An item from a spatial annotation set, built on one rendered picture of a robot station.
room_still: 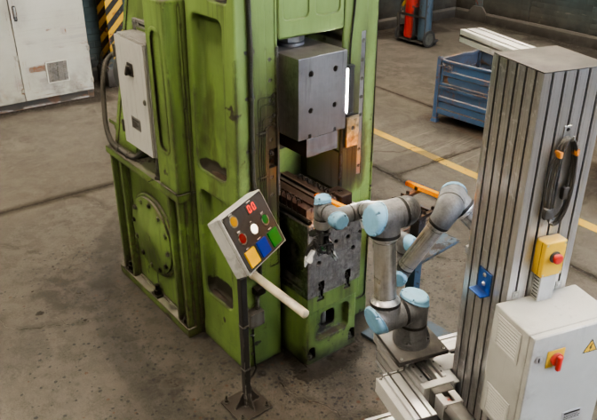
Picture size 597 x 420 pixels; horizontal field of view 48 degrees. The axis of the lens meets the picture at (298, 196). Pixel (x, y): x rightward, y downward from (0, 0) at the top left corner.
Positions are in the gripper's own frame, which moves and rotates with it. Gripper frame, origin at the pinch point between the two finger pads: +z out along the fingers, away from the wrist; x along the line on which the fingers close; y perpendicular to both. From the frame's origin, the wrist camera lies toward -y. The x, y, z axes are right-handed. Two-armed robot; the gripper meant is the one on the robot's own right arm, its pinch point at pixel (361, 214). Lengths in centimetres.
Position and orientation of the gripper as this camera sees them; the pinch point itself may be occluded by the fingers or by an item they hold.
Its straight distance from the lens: 331.3
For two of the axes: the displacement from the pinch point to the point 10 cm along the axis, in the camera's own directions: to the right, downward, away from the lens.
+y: 0.4, 9.0, 4.4
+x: 7.9, -3.0, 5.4
